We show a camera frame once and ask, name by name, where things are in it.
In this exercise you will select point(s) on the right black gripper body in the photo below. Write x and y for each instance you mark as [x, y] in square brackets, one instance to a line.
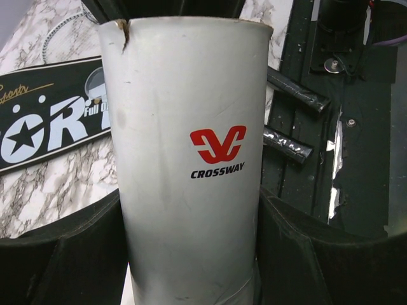
[108, 10]

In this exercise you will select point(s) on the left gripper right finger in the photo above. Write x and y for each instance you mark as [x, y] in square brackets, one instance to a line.
[304, 261]

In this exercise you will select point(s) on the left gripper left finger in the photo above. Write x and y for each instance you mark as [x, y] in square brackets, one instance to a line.
[79, 259]

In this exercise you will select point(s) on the white shuttlecock tube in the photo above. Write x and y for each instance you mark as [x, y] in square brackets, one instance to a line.
[186, 100]

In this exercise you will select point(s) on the black racket cover bag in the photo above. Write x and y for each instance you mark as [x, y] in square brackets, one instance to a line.
[48, 110]

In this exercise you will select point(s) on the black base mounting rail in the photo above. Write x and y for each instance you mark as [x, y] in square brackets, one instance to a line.
[355, 180]

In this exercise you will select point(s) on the badminton racket left handle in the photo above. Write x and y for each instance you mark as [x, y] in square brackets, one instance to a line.
[292, 149]

